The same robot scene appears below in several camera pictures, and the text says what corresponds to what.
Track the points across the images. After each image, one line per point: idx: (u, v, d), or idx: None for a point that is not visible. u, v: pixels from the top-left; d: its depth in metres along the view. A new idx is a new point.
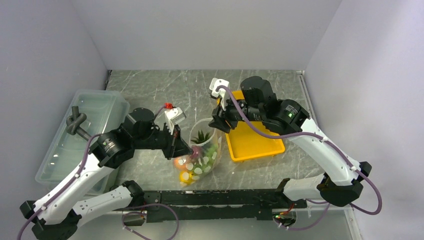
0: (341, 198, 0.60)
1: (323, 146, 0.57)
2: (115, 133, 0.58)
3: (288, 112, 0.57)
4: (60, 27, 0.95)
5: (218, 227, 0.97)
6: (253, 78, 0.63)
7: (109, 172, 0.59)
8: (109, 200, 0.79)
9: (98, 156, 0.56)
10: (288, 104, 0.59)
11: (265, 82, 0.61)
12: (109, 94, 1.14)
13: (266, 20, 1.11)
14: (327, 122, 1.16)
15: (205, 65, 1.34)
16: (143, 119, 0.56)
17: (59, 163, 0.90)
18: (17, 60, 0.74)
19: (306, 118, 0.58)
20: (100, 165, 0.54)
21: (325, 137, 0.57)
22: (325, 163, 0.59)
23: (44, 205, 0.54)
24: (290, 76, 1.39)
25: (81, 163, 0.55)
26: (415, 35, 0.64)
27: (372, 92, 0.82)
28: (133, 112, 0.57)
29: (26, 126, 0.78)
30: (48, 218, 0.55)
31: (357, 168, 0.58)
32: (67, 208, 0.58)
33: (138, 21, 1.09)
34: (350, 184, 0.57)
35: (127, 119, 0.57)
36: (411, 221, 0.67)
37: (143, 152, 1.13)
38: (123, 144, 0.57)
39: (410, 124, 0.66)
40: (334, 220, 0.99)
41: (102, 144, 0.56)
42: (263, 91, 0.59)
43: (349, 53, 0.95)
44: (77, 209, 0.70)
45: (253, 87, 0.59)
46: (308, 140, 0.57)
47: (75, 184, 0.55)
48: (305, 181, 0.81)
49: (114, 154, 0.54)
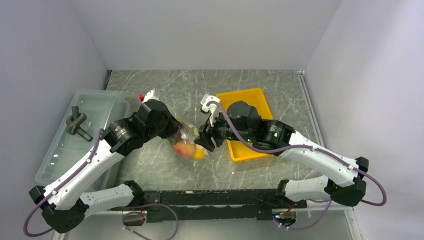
0: (353, 197, 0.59)
1: (317, 154, 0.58)
2: (127, 122, 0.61)
3: (273, 133, 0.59)
4: (60, 27, 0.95)
5: (218, 227, 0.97)
6: (238, 105, 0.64)
7: (119, 159, 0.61)
8: (113, 195, 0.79)
9: (109, 142, 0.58)
10: (273, 124, 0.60)
11: (252, 108, 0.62)
12: (109, 94, 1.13)
13: (266, 19, 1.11)
14: (328, 122, 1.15)
15: (205, 65, 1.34)
16: (157, 108, 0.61)
17: (59, 163, 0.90)
18: (17, 61, 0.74)
19: (292, 133, 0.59)
20: (112, 150, 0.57)
21: (315, 146, 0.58)
22: (322, 169, 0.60)
23: (55, 189, 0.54)
24: (290, 76, 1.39)
25: (94, 148, 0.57)
26: (415, 34, 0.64)
27: (372, 92, 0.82)
28: (146, 101, 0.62)
29: (25, 126, 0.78)
30: (58, 204, 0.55)
31: (354, 166, 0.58)
32: (76, 195, 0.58)
33: (137, 21, 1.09)
34: (353, 183, 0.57)
35: (141, 108, 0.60)
36: (410, 222, 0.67)
37: (143, 152, 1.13)
38: (134, 132, 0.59)
39: (410, 124, 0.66)
40: (334, 220, 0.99)
41: (114, 131, 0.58)
42: (251, 116, 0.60)
43: (350, 53, 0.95)
44: (84, 199, 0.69)
45: (240, 115, 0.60)
46: (300, 153, 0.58)
47: (87, 169, 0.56)
48: (310, 182, 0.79)
49: (125, 141, 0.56)
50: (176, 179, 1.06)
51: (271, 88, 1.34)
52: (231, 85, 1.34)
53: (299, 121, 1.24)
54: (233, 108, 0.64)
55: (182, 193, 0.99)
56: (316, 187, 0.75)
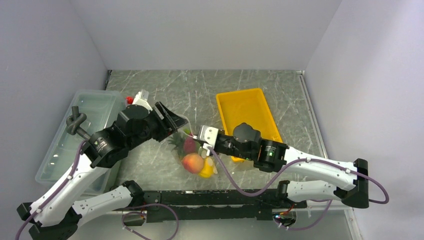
0: (359, 200, 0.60)
1: (312, 165, 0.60)
2: (109, 132, 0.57)
3: (267, 152, 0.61)
4: (60, 27, 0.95)
5: (218, 227, 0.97)
6: (243, 127, 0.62)
7: (104, 171, 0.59)
8: (109, 199, 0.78)
9: (90, 156, 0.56)
10: (269, 143, 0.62)
11: (257, 132, 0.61)
12: (109, 94, 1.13)
13: (265, 19, 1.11)
14: (328, 122, 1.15)
15: (205, 65, 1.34)
16: (135, 116, 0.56)
17: (59, 163, 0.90)
18: (17, 60, 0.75)
19: (286, 148, 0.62)
20: (92, 166, 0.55)
21: (309, 157, 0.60)
22: (322, 177, 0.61)
23: (39, 208, 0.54)
24: (290, 76, 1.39)
25: (74, 164, 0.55)
26: (416, 35, 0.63)
27: (372, 93, 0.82)
28: (125, 109, 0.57)
29: (26, 125, 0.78)
30: (43, 221, 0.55)
31: (352, 169, 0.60)
32: (63, 210, 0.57)
33: (137, 20, 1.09)
34: (354, 186, 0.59)
35: (119, 117, 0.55)
36: (410, 222, 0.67)
37: (143, 152, 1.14)
38: (116, 143, 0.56)
39: (410, 124, 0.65)
40: (334, 220, 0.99)
41: (95, 144, 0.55)
42: (256, 140, 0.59)
43: (350, 53, 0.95)
44: (77, 208, 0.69)
45: (248, 139, 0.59)
46: (296, 166, 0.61)
47: (69, 186, 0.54)
48: (317, 184, 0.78)
49: (107, 154, 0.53)
50: (176, 179, 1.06)
51: (271, 88, 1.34)
52: (231, 85, 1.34)
53: (299, 121, 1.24)
54: (237, 130, 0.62)
55: (182, 193, 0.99)
56: (324, 191, 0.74)
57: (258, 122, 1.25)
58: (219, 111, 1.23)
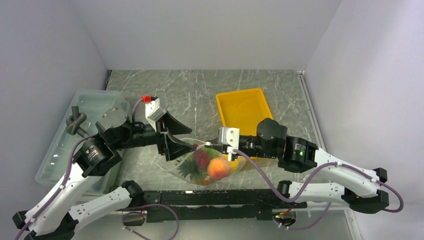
0: (372, 207, 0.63)
1: (341, 170, 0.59)
2: (100, 141, 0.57)
3: (298, 151, 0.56)
4: (60, 27, 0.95)
5: (218, 227, 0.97)
6: (268, 123, 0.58)
7: (98, 179, 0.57)
8: (107, 203, 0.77)
9: (82, 166, 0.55)
10: (295, 141, 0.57)
11: (283, 128, 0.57)
12: (109, 94, 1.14)
13: (265, 19, 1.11)
14: (328, 122, 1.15)
15: (205, 65, 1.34)
16: (114, 124, 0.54)
17: (59, 163, 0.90)
18: (17, 60, 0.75)
19: (315, 149, 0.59)
20: (84, 175, 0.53)
21: (340, 162, 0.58)
22: (346, 183, 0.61)
23: (33, 218, 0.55)
24: (290, 76, 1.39)
25: (66, 173, 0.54)
26: (416, 34, 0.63)
27: (371, 92, 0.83)
28: (102, 117, 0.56)
29: (26, 125, 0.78)
30: (38, 230, 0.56)
31: (376, 178, 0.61)
32: (57, 219, 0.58)
33: (137, 21, 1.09)
34: (376, 195, 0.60)
35: (98, 126, 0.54)
36: (411, 222, 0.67)
37: (143, 152, 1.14)
38: (108, 150, 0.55)
39: (411, 124, 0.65)
40: (334, 220, 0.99)
41: (87, 153, 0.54)
42: (283, 137, 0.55)
43: (350, 53, 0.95)
44: (74, 214, 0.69)
45: (274, 136, 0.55)
46: (326, 170, 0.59)
47: (61, 195, 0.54)
48: (320, 187, 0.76)
49: (99, 162, 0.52)
50: (177, 179, 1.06)
51: (272, 88, 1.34)
52: (231, 85, 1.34)
53: (299, 121, 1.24)
54: (261, 127, 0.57)
55: (182, 193, 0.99)
56: (330, 194, 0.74)
57: (258, 122, 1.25)
58: (219, 111, 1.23)
